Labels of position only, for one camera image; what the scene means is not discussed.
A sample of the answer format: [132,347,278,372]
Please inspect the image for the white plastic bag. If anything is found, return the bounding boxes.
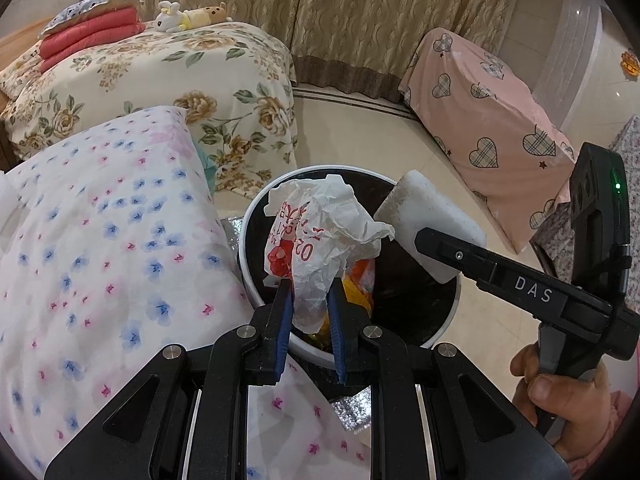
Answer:
[262,174,396,333]

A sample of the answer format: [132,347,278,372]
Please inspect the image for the small floral print cloth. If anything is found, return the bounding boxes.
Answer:
[530,115,640,281]

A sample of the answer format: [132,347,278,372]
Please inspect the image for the beige floral quilt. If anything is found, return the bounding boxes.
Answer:
[0,21,299,201]

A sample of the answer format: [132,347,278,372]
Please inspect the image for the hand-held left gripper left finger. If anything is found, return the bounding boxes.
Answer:
[44,276,296,480]

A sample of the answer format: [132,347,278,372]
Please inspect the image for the yellow snack wrapper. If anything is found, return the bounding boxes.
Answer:
[305,280,376,346]

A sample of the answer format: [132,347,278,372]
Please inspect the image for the white bunny plush toy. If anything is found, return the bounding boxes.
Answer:
[154,0,190,34]

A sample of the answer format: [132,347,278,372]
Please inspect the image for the person's right hand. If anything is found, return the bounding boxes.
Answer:
[510,344,628,456]

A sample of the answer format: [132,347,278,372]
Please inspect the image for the folded red blanket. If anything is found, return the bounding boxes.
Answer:
[39,7,147,73]

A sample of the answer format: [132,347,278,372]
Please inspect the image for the yellow spotted plush toy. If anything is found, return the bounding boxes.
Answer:
[182,2,234,28]

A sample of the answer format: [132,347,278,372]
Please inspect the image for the teal cloth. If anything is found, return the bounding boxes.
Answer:
[192,142,221,196]

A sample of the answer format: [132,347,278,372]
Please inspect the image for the white sheet blue pink flowers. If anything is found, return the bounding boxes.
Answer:
[0,105,373,480]

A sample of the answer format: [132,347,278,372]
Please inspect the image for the beige patterned curtain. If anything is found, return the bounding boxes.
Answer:
[82,0,518,106]

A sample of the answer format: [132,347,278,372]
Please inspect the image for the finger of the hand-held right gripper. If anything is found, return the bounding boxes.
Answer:
[414,226,613,331]

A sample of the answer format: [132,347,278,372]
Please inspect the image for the light wooden headboard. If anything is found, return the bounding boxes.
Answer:
[0,21,48,63]

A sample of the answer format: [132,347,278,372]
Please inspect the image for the white foam block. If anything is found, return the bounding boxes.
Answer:
[372,169,488,286]

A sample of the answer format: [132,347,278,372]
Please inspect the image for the orange snack wrapper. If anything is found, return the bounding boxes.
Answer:
[345,257,381,306]

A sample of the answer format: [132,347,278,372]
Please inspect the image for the white trash bin black liner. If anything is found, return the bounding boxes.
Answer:
[239,162,462,368]

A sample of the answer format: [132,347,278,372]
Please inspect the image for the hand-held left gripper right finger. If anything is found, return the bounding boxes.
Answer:
[326,276,573,480]

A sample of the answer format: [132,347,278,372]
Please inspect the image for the blue dotted lace pillow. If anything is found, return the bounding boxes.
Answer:
[40,0,146,38]

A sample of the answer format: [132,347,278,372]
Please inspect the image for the pink heart-print cloth cover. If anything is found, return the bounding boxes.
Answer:
[398,27,581,256]

